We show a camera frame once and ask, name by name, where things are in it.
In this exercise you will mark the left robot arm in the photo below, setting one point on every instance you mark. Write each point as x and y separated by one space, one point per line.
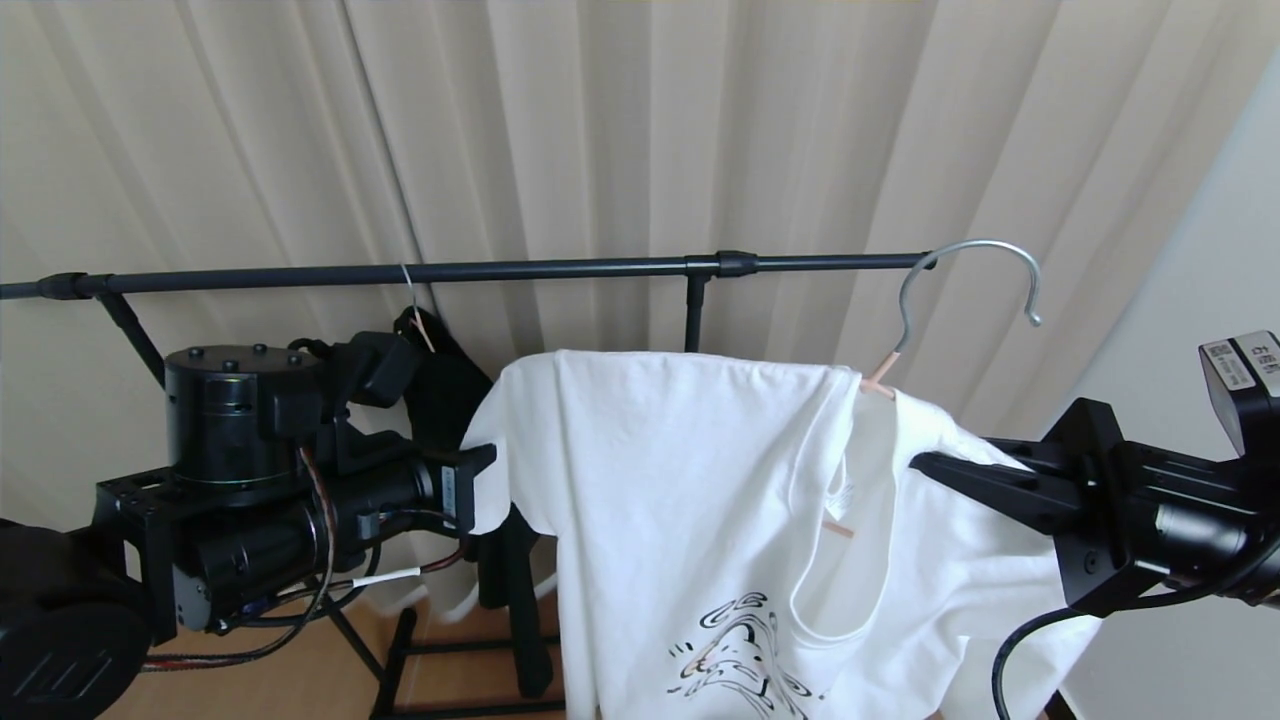
230 420

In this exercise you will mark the white printed t-shirt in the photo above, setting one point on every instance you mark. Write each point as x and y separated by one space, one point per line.
650 500

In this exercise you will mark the black shorts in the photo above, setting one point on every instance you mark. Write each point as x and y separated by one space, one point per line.
450 390

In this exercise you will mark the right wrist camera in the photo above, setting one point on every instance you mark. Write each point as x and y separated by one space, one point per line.
1245 390

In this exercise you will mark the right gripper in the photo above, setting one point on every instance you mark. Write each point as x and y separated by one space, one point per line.
1180 530

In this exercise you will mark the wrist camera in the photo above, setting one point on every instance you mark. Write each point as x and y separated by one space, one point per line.
370 365
1245 390

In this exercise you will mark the beige curtain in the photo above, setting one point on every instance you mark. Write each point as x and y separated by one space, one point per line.
600 120

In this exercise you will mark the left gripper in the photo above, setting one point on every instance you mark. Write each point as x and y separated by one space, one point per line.
400 495

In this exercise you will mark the black clothes rack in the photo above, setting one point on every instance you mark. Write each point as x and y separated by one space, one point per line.
250 279

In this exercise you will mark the pink clothes hanger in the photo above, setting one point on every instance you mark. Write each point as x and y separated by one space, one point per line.
885 370
425 338

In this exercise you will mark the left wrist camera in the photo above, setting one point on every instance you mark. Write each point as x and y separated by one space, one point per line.
370 365

